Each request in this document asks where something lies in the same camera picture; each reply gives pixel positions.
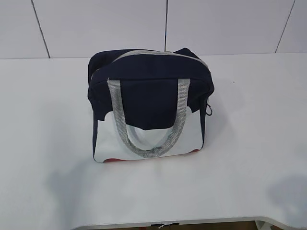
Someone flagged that navy lunch bag grey handles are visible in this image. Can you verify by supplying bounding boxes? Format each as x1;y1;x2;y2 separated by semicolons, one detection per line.
88;48;214;163

